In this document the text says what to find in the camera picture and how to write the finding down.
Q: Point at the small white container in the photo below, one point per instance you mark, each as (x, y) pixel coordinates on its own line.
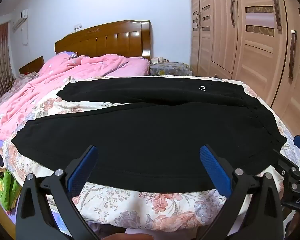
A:
(155, 60)

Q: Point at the floral quilt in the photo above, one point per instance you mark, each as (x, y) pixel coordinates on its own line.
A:
(130, 205)

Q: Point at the wooden wardrobe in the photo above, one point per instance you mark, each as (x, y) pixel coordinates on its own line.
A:
(260, 55)

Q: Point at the red patterned curtain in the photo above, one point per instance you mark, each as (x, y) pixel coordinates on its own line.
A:
(0, 62)

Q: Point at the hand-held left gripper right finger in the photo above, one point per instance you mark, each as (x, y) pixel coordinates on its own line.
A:
(212, 170)

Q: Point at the pink pillow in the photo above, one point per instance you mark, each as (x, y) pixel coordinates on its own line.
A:
(137, 66)

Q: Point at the nightstand with floral cover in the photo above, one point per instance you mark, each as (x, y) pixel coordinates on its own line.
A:
(170, 68)

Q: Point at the white wall socket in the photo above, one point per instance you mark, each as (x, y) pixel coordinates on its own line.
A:
(78, 26)

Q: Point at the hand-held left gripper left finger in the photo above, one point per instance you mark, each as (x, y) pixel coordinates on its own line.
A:
(82, 170)

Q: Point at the pink blanket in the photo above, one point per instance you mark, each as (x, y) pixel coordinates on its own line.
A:
(65, 77)

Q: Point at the wooden headboard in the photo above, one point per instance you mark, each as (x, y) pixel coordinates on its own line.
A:
(102, 40)

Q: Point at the low wooden panel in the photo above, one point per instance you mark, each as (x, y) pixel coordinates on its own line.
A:
(32, 65)

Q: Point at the black pants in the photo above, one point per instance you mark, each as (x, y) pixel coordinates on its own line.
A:
(150, 135)

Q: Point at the green patterned bag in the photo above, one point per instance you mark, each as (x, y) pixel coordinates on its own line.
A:
(5, 187)

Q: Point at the white air conditioner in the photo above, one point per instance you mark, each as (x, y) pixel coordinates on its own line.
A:
(21, 18)

